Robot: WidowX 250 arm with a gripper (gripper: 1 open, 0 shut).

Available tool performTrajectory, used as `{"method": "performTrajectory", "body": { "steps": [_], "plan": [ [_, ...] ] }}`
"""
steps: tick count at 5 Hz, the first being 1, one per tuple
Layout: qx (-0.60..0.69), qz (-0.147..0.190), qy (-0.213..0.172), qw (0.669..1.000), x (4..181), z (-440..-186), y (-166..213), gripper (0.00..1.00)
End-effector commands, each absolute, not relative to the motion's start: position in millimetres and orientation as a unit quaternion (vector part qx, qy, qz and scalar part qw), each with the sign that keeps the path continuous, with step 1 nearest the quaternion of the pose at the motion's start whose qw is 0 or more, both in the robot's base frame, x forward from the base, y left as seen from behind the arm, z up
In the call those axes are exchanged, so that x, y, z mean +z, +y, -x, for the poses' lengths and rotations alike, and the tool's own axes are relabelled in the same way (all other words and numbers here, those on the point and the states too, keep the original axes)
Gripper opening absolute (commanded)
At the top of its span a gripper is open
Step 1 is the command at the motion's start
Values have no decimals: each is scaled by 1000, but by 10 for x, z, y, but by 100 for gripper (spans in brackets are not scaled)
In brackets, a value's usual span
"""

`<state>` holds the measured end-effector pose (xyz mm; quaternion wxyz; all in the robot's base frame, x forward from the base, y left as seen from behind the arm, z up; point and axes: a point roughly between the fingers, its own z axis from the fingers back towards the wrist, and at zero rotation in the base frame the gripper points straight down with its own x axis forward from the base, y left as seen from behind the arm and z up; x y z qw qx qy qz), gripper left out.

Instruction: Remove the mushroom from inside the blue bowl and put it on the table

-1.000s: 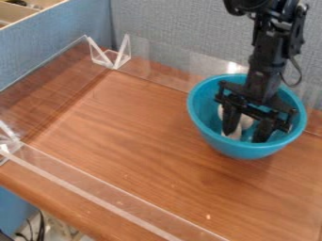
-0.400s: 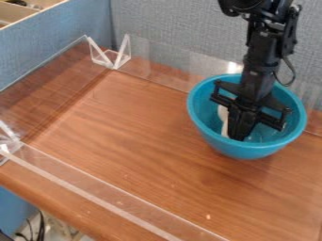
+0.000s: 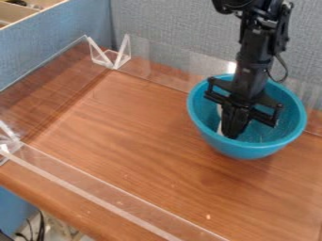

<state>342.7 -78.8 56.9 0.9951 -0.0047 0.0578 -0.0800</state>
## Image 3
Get clear acrylic barrier frame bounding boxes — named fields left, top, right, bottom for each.
left=0, top=36, right=322, bottom=241

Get blue plastic bowl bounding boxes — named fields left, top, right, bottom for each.
left=186, top=80, right=308, bottom=160

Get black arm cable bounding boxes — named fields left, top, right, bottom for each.
left=266, top=54, right=290, bottom=84

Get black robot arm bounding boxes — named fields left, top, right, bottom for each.
left=205, top=0, right=293, bottom=138

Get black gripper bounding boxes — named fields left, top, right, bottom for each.
left=205, top=60, right=284, bottom=137

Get wooden shelf unit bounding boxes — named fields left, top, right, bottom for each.
left=0, top=0, right=70, bottom=29

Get black floor cables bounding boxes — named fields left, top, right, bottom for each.
left=0, top=210, right=48, bottom=241

